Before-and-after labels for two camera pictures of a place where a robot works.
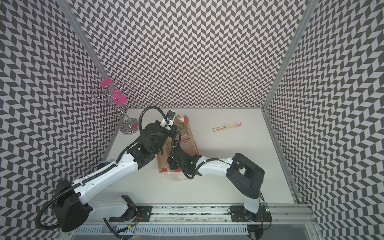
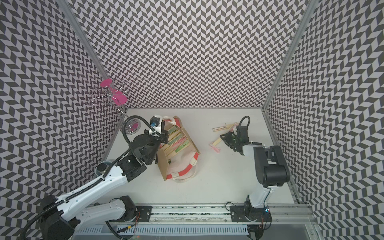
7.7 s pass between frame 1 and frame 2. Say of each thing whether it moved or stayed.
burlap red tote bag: moved
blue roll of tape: stayed
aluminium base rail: stayed
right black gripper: moved
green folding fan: moved
